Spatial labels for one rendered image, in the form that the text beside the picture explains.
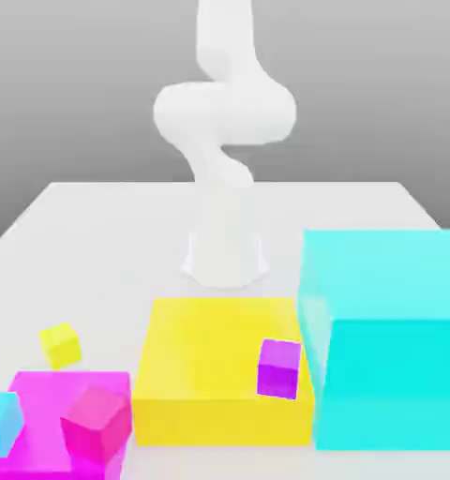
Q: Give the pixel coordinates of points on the small yellow cube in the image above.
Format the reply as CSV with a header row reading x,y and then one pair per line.
x,y
60,347

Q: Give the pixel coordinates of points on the small pink cube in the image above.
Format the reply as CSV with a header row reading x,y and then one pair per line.
x,y
95,423

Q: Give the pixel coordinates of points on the large magenta box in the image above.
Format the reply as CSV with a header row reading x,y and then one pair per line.
x,y
41,405

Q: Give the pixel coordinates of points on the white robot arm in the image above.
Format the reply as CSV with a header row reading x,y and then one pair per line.
x,y
225,112

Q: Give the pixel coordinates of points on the large yellow box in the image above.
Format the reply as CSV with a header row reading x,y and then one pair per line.
x,y
202,375

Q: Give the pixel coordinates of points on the large cyan box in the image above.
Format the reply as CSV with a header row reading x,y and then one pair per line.
x,y
390,375

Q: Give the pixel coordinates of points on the small purple cube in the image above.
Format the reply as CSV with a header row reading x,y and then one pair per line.
x,y
278,371

